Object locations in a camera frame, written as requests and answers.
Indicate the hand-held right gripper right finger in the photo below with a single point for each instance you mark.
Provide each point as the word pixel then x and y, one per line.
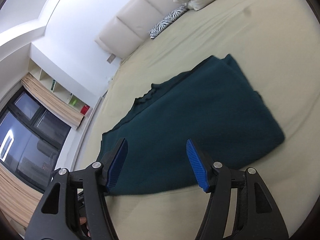
pixel 197 167

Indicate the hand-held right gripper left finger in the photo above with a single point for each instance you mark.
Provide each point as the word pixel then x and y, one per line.
pixel 116 167

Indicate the dark green sweater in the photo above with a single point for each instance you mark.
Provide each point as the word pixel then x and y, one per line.
pixel 200 117

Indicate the person's left hand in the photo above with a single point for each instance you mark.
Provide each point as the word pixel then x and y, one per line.
pixel 83 220

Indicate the white window ledge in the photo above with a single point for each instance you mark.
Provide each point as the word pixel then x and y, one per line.
pixel 80 140

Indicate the red box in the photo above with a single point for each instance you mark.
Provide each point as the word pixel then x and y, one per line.
pixel 85 110

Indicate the green plastic item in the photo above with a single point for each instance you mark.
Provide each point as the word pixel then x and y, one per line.
pixel 74 101

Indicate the dark framed window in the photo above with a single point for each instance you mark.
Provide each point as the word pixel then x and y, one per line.
pixel 32 140

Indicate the beige curtain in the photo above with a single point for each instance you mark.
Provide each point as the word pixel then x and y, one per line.
pixel 17 197
pixel 52 102

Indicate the green book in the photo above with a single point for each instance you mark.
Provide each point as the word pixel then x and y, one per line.
pixel 52 85

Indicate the bed with beige sheet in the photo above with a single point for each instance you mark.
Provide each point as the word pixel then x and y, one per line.
pixel 250 55

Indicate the cream padded headboard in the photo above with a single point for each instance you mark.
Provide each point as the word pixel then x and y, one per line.
pixel 130 25

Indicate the zebra print pillow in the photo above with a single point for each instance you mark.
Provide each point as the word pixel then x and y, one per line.
pixel 166 22

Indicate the white wall shelf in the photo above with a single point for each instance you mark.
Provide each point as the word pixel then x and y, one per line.
pixel 62 87

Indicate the wall switch panel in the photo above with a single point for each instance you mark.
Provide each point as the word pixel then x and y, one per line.
pixel 111 58

